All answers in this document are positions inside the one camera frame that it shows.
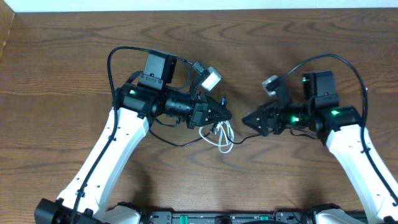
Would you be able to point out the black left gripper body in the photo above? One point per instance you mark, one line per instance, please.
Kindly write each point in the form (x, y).
(195, 112)

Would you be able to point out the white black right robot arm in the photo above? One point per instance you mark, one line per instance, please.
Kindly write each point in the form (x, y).
(340, 130)

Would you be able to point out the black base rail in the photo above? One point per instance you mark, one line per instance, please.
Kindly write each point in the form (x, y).
(281, 215)

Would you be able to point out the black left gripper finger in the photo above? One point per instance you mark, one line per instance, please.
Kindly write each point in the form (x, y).
(209, 120)
(217, 110)

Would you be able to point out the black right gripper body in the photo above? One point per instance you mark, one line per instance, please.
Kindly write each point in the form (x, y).
(274, 111)

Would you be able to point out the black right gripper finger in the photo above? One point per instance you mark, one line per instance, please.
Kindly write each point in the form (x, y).
(259, 128)
(257, 117)

